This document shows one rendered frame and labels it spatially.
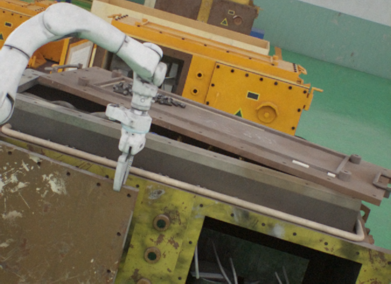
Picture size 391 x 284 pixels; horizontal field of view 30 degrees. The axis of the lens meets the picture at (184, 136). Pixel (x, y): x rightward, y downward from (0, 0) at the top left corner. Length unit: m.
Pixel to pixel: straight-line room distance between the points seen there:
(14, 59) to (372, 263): 1.24
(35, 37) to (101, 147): 0.56
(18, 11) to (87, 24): 6.66
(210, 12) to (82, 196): 8.63
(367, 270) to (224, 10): 8.61
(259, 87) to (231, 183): 2.63
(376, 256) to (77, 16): 1.16
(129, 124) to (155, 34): 2.97
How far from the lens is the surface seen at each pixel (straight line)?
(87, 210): 2.26
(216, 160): 2.31
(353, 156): 2.71
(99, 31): 2.00
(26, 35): 1.94
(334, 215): 2.36
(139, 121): 2.12
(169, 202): 2.29
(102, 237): 2.27
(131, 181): 2.29
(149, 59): 2.03
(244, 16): 10.72
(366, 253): 2.33
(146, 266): 2.39
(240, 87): 4.92
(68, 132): 2.38
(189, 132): 2.47
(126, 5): 9.04
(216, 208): 2.28
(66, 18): 1.96
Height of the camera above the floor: 1.98
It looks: 15 degrees down
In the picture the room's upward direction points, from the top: 16 degrees clockwise
